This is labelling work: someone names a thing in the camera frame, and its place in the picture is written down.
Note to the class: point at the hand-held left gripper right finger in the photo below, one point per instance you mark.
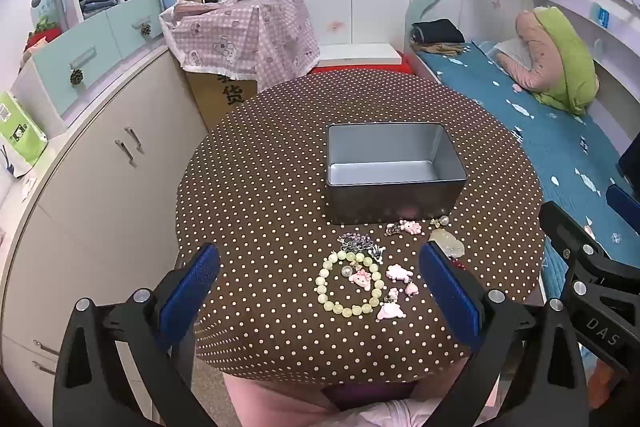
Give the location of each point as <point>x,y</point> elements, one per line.
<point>447,292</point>

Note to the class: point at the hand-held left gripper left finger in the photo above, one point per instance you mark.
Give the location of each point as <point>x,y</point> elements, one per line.
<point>192,287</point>

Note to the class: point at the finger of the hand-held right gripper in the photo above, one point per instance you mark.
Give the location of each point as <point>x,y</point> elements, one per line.
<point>575,237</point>
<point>625,204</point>

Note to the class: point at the rectangular metal tin box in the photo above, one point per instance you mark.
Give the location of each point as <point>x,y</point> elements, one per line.
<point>390,162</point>

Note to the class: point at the small pink charm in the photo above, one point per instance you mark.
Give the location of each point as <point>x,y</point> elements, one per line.
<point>410,289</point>

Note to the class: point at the white pink hair clip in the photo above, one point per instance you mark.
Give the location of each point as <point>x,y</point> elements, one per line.
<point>399,273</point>

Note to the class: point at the pink star-shaped charm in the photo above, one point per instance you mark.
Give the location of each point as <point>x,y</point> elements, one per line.
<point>391,310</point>

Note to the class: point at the pearl earrings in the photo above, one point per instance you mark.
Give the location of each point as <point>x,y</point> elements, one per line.
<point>441,221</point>

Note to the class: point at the white low cabinet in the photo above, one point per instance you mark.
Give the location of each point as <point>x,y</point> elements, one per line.
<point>100,217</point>

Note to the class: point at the round polka-dot table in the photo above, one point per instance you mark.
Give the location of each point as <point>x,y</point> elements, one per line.
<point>260,187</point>

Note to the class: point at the blue printed bed sheet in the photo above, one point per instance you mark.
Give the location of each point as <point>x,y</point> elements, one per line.
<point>510,117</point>

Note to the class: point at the person's pink trousers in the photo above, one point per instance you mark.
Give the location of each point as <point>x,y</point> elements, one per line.
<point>300,402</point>

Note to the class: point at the pink and green pillows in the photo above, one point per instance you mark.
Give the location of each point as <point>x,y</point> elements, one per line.
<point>565,57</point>

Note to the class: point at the cardboard box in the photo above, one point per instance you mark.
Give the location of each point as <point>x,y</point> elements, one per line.
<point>220,97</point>

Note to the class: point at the folded tan clothes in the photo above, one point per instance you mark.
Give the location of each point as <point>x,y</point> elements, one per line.
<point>440,48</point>

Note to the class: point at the green tissue pack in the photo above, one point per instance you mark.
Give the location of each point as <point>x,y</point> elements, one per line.
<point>20,129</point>

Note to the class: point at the red mat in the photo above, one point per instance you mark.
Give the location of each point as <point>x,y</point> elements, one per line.
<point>360,71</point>

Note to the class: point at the pine cone drawer knob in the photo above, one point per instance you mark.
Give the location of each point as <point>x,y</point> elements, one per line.
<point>76,77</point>
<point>146,29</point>

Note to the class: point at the folded black clothes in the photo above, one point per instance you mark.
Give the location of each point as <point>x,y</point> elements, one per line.
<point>437,31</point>

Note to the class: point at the white flat box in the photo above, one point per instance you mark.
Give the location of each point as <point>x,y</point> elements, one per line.
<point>357,54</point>

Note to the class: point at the teal drawer unit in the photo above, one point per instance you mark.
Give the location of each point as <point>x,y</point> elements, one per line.
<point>105,42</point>

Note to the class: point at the pink checkered cloth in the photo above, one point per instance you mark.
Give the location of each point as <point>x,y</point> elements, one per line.
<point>260,32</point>

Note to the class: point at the red and green ornament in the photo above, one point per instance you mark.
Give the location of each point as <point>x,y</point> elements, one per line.
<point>42,34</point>

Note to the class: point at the folded dark jeans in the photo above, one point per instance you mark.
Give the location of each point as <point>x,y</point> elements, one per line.
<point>99,2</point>

